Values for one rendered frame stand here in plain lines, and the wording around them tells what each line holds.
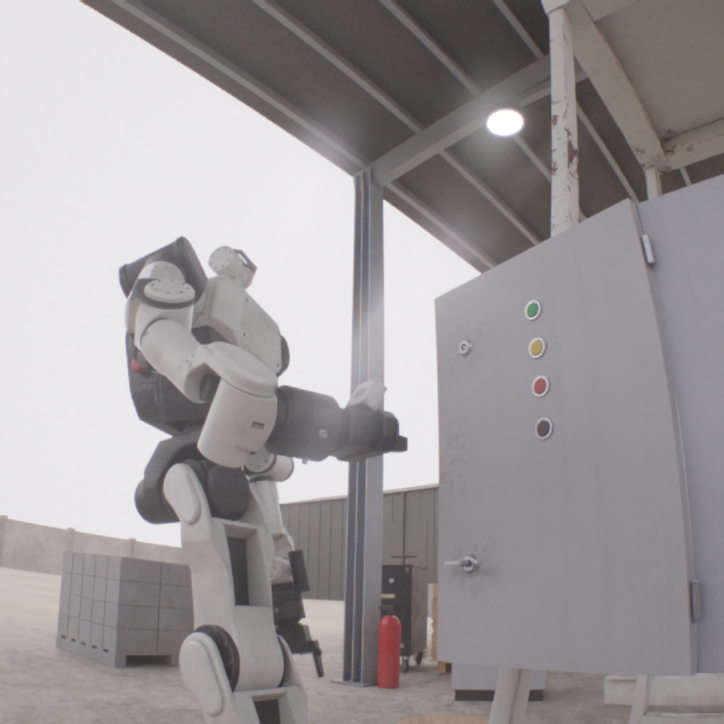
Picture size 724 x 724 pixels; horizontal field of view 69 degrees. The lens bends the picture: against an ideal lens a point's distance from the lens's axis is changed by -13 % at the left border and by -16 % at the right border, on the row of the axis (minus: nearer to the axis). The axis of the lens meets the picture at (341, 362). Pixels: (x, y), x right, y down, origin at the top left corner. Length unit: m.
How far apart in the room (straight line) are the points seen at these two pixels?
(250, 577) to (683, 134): 2.35
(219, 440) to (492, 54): 5.12
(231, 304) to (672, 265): 0.82
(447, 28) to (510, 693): 4.91
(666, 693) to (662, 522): 3.08
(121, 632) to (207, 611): 3.73
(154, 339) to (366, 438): 0.32
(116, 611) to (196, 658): 3.76
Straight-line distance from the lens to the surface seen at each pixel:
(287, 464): 1.43
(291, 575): 1.37
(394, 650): 4.53
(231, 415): 0.70
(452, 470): 0.93
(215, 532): 1.09
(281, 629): 1.34
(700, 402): 0.75
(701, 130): 2.73
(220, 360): 0.71
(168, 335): 0.83
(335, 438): 0.75
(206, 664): 1.05
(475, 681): 4.03
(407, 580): 5.31
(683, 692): 3.75
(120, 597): 4.80
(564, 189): 1.54
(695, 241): 0.82
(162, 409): 1.23
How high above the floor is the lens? 0.76
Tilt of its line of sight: 21 degrees up
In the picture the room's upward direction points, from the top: 2 degrees clockwise
